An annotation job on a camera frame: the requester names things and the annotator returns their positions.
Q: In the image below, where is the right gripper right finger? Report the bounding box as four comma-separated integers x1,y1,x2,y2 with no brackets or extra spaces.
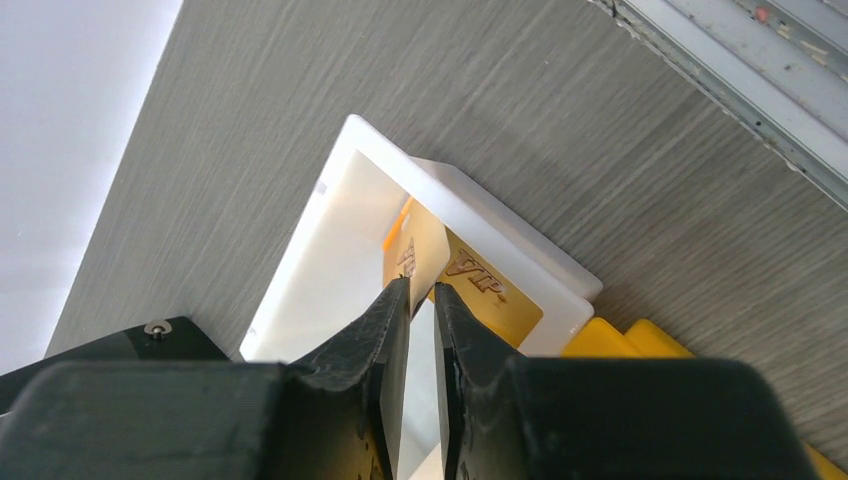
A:
434,283,816,479

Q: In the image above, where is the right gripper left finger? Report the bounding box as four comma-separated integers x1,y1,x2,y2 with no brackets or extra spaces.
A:
1,277,411,479

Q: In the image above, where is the gold credit card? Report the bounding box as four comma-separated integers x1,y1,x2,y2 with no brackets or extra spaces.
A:
382,197,450,316

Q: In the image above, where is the orange card in white bin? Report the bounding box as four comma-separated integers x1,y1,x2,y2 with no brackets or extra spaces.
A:
438,229,543,348

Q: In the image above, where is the yellow plastic bin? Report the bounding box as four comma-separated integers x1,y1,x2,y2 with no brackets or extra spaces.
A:
555,318,841,479

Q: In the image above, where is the white plastic bin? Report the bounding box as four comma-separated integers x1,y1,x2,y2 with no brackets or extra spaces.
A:
240,115,603,479

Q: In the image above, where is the aluminium rail frame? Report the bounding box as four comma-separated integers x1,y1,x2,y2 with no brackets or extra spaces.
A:
598,1,847,207

